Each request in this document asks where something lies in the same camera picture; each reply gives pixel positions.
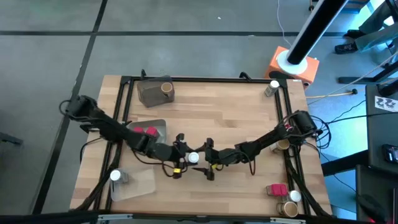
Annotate clear plastic bin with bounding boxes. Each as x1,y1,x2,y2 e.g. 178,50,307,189
109,166,156,202

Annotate yellow cable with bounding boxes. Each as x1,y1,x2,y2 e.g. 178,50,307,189
306,90,357,100

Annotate black pole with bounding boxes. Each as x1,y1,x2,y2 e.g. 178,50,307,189
285,0,351,65

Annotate orange box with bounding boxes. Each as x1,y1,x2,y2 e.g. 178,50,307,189
264,45,320,90

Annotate brown roll top group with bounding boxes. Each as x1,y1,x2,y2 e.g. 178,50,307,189
160,82,175,102

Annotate thin black cable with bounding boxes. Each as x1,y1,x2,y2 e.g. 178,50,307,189
309,99,398,128

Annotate black computer mouse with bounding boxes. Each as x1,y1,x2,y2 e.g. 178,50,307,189
357,193,389,223

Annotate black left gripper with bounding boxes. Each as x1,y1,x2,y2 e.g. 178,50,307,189
167,133,193,180

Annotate light grey plastic bin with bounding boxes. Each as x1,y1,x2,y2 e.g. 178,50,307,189
126,118,168,147

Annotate black desk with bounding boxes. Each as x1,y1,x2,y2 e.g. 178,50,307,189
356,83,398,223

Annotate white cable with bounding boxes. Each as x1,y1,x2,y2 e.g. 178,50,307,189
275,0,293,47

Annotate black bar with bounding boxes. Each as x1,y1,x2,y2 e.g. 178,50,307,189
0,210,358,224

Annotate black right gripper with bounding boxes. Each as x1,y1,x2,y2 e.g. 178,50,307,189
192,138,226,180

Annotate black cable bundle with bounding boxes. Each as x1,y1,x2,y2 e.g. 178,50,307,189
284,149,332,217
73,141,124,212

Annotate dark smoky transparent bin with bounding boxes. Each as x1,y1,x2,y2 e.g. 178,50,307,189
136,75,175,108

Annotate silver metal bracket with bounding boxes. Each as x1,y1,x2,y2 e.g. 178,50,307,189
269,217,307,224
96,213,134,223

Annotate printed paper sheet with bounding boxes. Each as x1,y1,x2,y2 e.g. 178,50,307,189
374,95,398,113

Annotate person's leg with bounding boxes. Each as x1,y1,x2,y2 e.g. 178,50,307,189
354,24,398,52
357,0,394,35

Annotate white round disc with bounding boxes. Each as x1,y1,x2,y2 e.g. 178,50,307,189
276,49,308,75

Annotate black stand leg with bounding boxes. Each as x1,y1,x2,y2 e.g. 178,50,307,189
338,60,398,85

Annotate black phone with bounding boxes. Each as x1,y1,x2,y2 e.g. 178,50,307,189
382,144,398,164

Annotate person's shoe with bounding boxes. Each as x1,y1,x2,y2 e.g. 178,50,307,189
343,29,361,39
335,42,358,55

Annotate dark floor object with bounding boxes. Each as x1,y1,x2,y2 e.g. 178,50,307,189
0,132,23,147

